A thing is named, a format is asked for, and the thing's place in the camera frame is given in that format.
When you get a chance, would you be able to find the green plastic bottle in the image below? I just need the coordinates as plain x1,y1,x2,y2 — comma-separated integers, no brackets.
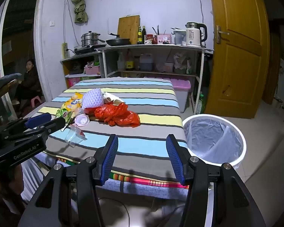
196,94,205,114

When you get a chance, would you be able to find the dark bottle yellow label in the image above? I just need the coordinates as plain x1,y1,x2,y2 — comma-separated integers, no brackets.
125,52,134,71

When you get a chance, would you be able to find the steel steamer pot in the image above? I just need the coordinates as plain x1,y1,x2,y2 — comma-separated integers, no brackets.
80,31,106,46

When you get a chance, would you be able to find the yellow wooden shelf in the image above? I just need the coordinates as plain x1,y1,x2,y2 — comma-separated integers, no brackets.
60,53,103,88

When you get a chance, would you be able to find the pink plastic stool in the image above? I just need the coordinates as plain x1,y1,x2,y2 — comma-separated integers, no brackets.
30,95,42,107

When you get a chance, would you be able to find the green snack packet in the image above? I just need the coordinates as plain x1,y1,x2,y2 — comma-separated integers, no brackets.
55,108,73,131

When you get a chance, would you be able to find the pink utensil box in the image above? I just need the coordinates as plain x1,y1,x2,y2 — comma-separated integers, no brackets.
154,34,172,45

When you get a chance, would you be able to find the white trash bin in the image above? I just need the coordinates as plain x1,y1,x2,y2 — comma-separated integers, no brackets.
182,114,247,171

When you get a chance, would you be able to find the grey metal rack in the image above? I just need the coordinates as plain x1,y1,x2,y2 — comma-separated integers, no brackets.
96,44,206,114

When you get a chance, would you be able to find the yellow snack bag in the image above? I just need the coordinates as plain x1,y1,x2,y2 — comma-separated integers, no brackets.
62,92,84,114

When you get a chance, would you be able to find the white electric kettle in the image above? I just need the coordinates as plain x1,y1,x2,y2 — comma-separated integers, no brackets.
185,22,208,46

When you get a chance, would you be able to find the wooden door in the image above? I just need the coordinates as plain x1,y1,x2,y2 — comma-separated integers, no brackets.
207,0,271,120

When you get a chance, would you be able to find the green hanging cloth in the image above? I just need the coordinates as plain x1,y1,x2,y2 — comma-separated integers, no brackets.
71,0,88,23

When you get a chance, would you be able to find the metal door handle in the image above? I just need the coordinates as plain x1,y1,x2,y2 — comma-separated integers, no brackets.
216,26,230,44

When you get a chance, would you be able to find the colourful striped mat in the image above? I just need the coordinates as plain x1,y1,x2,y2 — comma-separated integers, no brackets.
57,156,190,190

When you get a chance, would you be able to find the dark plastic jug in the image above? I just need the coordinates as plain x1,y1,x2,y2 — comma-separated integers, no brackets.
140,54,153,71

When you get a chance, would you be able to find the red plastic bag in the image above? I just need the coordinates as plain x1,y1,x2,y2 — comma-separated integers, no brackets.
85,103,141,127

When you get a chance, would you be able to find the clear plastic pitcher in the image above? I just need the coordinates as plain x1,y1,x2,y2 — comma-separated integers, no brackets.
172,28,187,45

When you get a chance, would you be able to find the pink lidded storage box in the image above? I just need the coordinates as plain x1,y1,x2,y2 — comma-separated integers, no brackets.
163,79,192,113

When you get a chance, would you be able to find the black frying pan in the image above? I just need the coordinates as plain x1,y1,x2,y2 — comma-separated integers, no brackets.
106,33,131,46

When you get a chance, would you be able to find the black induction cooktop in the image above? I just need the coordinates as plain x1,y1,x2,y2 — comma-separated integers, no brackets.
73,44,107,54

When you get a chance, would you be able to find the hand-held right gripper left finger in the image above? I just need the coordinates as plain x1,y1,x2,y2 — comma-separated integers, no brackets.
20,134,120,227

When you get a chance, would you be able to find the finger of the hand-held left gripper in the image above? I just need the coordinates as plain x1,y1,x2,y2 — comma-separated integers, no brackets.
0,113,52,135
5,117,66,142

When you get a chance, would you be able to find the wooden cutting board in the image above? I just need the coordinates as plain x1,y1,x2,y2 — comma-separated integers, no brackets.
117,15,140,45

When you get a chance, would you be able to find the white foam fruit net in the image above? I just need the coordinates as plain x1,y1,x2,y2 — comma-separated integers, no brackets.
82,88,105,109

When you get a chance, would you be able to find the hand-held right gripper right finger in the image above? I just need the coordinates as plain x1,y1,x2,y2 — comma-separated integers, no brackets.
166,134,267,227

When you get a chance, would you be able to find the pink white jelly cup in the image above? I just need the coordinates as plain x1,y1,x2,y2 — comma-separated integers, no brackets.
74,114,90,126

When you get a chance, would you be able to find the pink plastic basket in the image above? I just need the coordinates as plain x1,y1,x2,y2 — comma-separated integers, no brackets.
84,66,100,75

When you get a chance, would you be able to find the white paper bag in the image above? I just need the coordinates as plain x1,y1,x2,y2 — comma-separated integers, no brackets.
102,92,126,106

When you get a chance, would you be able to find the clear plastic cup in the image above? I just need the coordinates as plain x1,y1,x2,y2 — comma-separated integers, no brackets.
64,125,87,146

